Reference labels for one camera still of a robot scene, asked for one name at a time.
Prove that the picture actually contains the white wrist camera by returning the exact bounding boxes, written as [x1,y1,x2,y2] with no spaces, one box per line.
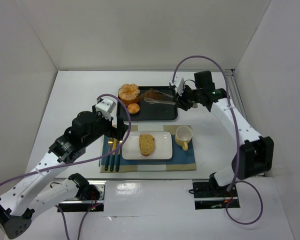
[169,75,185,94]
[95,97,117,118]

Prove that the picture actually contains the yellow cup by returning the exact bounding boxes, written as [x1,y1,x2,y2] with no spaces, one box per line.
[175,125,193,151]

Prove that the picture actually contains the aluminium frame rail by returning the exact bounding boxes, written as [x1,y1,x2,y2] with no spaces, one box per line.
[224,68,266,177]

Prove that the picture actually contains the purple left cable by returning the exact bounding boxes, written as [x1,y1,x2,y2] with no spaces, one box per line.
[0,93,131,240]

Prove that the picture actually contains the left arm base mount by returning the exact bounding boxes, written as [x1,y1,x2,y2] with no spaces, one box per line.
[58,173,106,213]

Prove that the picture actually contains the gold spoon green handle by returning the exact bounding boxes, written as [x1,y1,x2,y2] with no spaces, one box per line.
[115,140,123,172]

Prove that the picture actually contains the tan sliced bread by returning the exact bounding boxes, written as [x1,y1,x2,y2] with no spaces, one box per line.
[139,134,155,157]

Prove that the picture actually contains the dark brown bread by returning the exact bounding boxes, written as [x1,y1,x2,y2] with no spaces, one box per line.
[140,89,164,103]

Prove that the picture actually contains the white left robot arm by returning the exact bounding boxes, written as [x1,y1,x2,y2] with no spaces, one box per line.
[0,111,131,240]

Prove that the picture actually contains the black baking tray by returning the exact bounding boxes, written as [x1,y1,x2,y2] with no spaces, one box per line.
[130,86,178,122]

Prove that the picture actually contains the metal tongs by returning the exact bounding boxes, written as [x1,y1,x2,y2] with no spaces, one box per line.
[147,90,179,108]

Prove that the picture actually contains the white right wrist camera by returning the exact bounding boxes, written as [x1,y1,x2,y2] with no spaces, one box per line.
[169,75,185,94]

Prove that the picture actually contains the gold knife green handle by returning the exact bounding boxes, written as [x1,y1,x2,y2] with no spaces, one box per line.
[110,139,118,172]

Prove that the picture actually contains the small round orange bun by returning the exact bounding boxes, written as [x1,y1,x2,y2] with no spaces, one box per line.
[127,103,140,115]

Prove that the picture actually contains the white rectangular plate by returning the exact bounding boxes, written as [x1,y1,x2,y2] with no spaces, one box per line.
[121,131,173,161]

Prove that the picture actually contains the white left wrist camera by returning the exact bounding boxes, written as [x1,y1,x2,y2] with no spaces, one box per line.
[95,97,117,118]

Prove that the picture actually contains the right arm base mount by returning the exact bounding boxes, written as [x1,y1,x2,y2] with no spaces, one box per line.
[188,174,241,210]

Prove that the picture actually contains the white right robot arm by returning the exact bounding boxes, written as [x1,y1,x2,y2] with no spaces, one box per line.
[169,71,274,194]

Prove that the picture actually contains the large orange flower bread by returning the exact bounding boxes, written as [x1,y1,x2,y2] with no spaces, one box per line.
[118,83,140,106]

